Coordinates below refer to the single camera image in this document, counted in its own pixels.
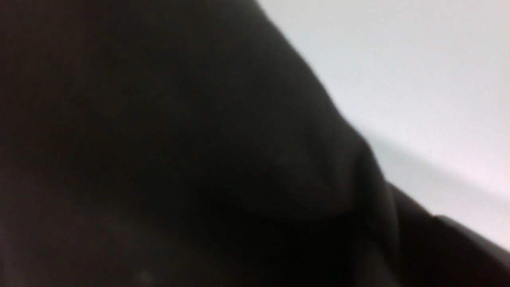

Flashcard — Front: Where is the dark gray long-sleeve shirt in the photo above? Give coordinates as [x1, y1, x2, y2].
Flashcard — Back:
[1, 0, 509, 287]

